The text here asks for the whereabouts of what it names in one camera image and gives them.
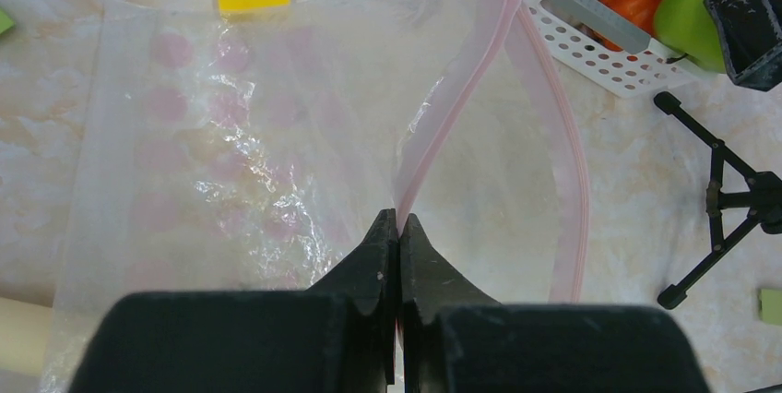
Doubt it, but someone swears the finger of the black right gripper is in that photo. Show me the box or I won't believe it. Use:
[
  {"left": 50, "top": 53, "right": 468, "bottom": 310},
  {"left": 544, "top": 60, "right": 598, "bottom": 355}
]
[{"left": 704, "top": 0, "right": 781, "bottom": 91}]

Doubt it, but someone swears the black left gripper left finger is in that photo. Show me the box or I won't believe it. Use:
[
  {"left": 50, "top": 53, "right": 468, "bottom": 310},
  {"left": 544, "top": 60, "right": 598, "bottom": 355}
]
[{"left": 306, "top": 208, "right": 399, "bottom": 386}]

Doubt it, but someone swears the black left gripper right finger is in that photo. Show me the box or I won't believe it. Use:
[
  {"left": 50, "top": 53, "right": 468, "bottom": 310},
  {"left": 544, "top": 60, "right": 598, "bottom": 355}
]
[{"left": 399, "top": 214, "right": 498, "bottom": 392}]

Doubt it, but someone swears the clear zip top bag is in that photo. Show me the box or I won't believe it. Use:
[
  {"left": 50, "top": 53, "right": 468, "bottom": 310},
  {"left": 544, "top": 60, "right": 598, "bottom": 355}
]
[{"left": 40, "top": 0, "right": 588, "bottom": 392}]

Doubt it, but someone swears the orange mini pumpkin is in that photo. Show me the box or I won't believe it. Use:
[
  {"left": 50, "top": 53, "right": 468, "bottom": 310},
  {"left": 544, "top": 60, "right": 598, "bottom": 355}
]
[{"left": 595, "top": 0, "right": 667, "bottom": 53}]

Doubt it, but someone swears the white perforated plastic basket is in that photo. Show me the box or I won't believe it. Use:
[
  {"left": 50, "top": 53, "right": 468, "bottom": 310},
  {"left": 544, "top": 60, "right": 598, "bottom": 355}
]
[{"left": 525, "top": 0, "right": 716, "bottom": 98}]

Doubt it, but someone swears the microphone on black tripod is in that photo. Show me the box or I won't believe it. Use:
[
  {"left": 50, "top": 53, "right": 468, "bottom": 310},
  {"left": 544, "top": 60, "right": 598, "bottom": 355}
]
[{"left": 653, "top": 91, "right": 781, "bottom": 310}]

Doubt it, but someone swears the light green lego brick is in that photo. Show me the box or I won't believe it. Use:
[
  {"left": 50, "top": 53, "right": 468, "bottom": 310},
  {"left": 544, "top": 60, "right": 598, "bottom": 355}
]
[{"left": 758, "top": 288, "right": 782, "bottom": 326}]

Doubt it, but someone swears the cream cylinder block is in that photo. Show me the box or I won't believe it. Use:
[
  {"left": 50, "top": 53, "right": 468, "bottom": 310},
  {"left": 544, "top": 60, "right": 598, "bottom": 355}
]
[{"left": 1, "top": 298, "right": 53, "bottom": 376}]

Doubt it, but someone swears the green toy block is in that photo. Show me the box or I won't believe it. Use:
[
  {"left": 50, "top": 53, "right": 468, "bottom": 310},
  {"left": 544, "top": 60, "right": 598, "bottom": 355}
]
[{"left": 0, "top": 9, "right": 15, "bottom": 34}]

